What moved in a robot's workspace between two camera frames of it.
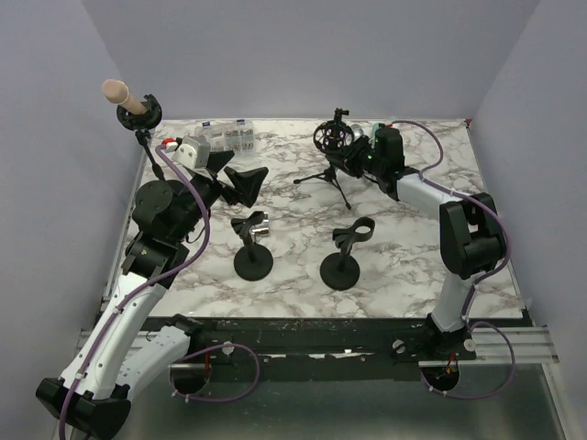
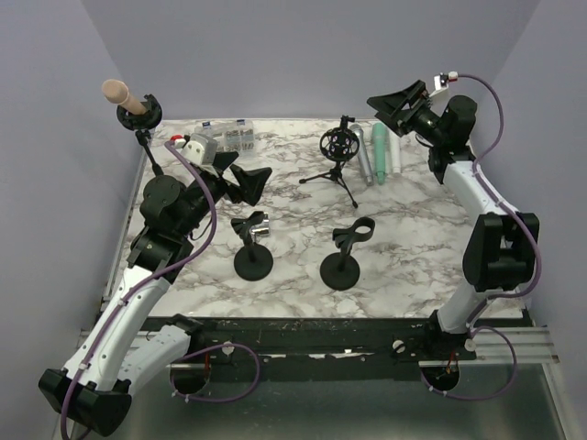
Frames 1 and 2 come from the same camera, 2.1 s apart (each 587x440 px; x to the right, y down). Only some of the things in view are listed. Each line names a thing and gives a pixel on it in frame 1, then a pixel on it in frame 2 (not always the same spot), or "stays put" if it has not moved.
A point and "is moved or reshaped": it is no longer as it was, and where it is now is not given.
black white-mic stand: [253, 261] stays put
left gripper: [247, 182] stays put
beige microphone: [117, 93] stays put
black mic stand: [340, 271] stays put
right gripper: [350, 161] -> [399, 120]
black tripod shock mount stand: [333, 137] is moved or reshaped
